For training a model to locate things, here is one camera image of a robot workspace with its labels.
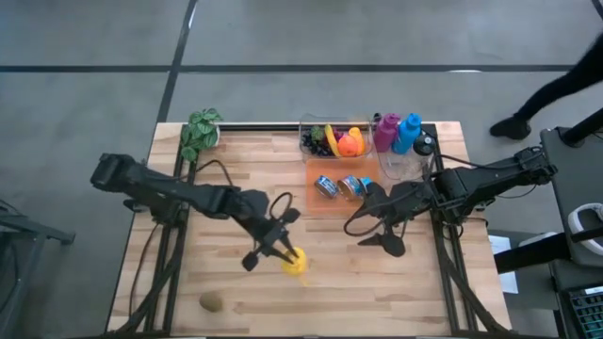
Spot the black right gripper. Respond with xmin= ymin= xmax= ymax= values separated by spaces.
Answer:
xmin=356 ymin=181 xmax=435 ymax=258

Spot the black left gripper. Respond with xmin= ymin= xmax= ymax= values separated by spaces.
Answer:
xmin=240 ymin=206 xmax=302 ymax=273

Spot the yellow mustard bottle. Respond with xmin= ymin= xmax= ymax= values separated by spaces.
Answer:
xmin=281 ymin=245 xmax=311 ymax=287

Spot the red and blue label can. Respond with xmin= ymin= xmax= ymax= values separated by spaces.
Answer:
xmin=336 ymin=174 xmax=364 ymax=202

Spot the teal label tuna can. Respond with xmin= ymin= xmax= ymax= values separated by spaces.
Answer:
xmin=358 ymin=176 xmax=378 ymax=197

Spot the silver can blue white label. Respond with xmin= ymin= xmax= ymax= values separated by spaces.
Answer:
xmin=314 ymin=174 xmax=340 ymax=200

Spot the brown toy kiwi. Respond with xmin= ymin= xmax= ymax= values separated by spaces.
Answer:
xmin=198 ymin=290 xmax=224 ymax=314

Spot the orange round toy fruit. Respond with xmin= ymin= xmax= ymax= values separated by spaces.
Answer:
xmin=336 ymin=134 xmax=359 ymax=158

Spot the orange toy bread loaf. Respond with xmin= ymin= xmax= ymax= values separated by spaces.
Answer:
xmin=348 ymin=126 xmax=367 ymax=156

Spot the magenta plastic bottle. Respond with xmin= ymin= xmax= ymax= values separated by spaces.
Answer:
xmin=373 ymin=112 xmax=403 ymax=153

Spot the clear bottle with black cap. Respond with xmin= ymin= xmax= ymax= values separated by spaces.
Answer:
xmin=399 ymin=133 xmax=437 ymax=178

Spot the blue plastic bottle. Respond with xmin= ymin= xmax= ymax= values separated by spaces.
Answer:
xmin=391 ymin=112 xmax=423 ymax=155

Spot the dark blue toy grape bunch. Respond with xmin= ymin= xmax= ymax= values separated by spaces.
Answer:
xmin=301 ymin=126 xmax=334 ymax=157

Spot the yellow toy banana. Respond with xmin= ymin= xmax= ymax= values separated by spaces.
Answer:
xmin=323 ymin=123 xmax=343 ymax=158

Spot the orange translucent plastic bin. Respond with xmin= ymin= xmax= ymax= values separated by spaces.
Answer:
xmin=304 ymin=156 xmax=383 ymax=218

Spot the clear plastic bin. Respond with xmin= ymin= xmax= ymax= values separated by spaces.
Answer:
xmin=370 ymin=117 xmax=435 ymax=183
xmin=299 ymin=112 xmax=373 ymax=161

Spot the white paper sheet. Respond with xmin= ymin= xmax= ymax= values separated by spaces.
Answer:
xmin=487 ymin=234 xmax=520 ymax=296

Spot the green plant in white pot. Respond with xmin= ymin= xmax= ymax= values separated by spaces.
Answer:
xmin=179 ymin=107 xmax=224 ymax=164

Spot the white and grey headset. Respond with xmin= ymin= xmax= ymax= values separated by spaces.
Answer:
xmin=566 ymin=202 xmax=603 ymax=244

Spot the black side desk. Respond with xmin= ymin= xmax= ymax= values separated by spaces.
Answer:
xmin=489 ymin=106 xmax=603 ymax=339

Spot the keyboard with colourful keys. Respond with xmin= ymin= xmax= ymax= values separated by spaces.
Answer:
xmin=567 ymin=284 xmax=603 ymax=339

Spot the person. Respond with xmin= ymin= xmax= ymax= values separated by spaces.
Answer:
xmin=488 ymin=32 xmax=603 ymax=141

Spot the black metal stand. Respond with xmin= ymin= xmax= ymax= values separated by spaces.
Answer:
xmin=0 ymin=200 xmax=77 ymax=339

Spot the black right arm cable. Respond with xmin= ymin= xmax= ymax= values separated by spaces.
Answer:
xmin=342 ymin=187 xmax=425 ymax=238

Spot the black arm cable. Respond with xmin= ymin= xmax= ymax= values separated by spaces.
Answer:
xmin=193 ymin=158 xmax=295 ymax=223
xmin=342 ymin=187 xmax=425 ymax=238

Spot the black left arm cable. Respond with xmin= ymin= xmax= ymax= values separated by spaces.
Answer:
xmin=193 ymin=158 xmax=295 ymax=223

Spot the black aluminium rig frame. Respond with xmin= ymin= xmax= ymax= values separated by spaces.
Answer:
xmin=106 ymin=121 xmax=510 ymax=339

